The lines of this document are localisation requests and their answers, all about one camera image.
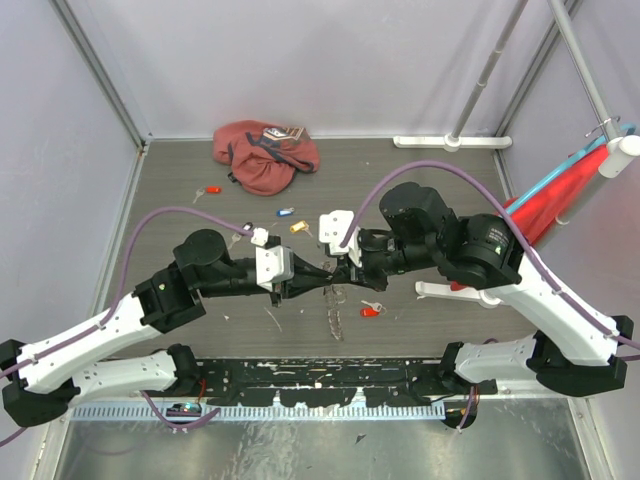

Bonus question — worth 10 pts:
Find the key with red white tag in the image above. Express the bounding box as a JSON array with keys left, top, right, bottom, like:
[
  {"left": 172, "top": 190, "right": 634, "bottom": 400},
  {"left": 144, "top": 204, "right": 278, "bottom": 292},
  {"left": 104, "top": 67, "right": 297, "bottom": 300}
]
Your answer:
[{"left": 360, "top": 300, "right": 386, "bottom": 318}]

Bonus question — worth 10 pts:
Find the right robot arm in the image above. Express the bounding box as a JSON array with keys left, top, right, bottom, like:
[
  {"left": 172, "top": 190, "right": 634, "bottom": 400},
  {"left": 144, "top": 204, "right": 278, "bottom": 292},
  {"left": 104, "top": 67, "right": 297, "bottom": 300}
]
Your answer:
[{"left": 333, "top": 182, "right": 627, "bottom": 397}]

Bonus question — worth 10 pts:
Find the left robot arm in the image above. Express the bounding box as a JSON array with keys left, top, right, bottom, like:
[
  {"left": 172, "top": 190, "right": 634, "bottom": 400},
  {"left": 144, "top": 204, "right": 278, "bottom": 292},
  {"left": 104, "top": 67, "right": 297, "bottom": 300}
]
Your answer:
[{"left": 1, "top": 229, "right": 334, "bottom": 428}]

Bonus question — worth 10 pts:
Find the key with yellow tag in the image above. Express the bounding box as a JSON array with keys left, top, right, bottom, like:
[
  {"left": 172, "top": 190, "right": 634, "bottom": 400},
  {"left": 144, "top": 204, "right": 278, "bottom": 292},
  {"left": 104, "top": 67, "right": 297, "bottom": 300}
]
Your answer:
[{"left": 289, "top": 220, "right": 313, "bottom": 237}]

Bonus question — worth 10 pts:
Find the key with blue tag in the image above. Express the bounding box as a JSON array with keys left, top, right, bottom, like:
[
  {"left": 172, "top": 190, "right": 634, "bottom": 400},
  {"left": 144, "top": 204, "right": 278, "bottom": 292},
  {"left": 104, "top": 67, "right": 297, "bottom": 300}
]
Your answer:
[{"left": 276, "top": 208, "right": 295, "bottom": 218}]

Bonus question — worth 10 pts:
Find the key with black tag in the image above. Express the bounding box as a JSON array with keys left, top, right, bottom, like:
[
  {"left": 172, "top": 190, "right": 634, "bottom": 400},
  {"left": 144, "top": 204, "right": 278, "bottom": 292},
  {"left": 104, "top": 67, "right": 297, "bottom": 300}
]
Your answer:
[{"left": 227, "top": 222, "right": 254, "bottom": 250}]

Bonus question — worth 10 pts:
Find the red crumpled shirt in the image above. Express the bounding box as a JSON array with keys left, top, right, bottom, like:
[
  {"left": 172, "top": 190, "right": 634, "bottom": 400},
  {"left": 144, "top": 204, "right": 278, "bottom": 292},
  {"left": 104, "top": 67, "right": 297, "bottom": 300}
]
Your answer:
[{"left": 212, "top": 120, "right": 321, "bottom": 196}]

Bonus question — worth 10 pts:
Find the white rack base bar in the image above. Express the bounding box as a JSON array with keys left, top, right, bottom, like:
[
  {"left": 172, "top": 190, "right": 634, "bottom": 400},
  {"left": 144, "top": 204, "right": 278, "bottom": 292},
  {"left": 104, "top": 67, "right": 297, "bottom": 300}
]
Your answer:
[{"left": 393, "top": 134, "right": 513, "bottom": 152}]

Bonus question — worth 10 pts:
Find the red cloth on hanger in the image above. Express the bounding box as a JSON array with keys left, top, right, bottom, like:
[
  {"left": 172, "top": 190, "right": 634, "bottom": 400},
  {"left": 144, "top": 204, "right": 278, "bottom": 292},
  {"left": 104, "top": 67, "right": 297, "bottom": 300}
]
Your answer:
[{"left": 449, "top": 144, "right": 611, "bottom": 292}]

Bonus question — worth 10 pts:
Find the grey rack pole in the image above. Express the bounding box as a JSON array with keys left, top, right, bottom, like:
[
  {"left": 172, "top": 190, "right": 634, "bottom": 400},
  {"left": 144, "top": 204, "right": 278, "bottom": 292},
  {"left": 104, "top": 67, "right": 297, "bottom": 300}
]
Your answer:
[{"left": 448, "top": 0, "right": 528, "bottom": 146}]

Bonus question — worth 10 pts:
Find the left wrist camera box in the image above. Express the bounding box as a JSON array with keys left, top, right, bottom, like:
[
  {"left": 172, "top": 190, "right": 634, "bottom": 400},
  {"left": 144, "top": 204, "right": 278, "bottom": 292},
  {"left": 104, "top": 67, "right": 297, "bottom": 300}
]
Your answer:
[{"left": 255, "top": 245, "right": 294, "bottom": 292}]

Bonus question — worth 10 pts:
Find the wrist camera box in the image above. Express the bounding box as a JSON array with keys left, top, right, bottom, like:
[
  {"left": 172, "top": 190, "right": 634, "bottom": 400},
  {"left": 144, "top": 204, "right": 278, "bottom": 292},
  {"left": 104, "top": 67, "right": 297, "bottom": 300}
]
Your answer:
[
  {"left": 319, "top": 210, "right": 362, "bottom": 267},
  {"left": 255, "top": 245, "right": 294, "bottom": 292}
]

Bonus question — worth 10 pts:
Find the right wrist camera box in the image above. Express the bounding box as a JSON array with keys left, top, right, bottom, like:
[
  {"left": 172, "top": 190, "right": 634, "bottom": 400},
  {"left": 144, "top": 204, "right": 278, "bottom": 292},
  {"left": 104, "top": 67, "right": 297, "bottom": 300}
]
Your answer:
[{"left": 319, "top": 210, "right": 362, "bottom": 267}]

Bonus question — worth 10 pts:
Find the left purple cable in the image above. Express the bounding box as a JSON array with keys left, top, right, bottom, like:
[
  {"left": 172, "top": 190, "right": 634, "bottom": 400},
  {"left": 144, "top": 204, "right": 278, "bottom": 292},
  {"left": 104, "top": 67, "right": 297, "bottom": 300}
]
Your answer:
[{"left": 0, "top": 206, "right": 269, "bottom": 446}]

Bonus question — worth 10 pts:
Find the white slotted cable duct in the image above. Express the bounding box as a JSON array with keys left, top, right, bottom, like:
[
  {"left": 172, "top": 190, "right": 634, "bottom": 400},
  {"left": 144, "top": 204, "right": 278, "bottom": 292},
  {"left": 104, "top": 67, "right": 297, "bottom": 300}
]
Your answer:
[{"left": 70, "top": 399, "right": 446, "bottom": 422}]

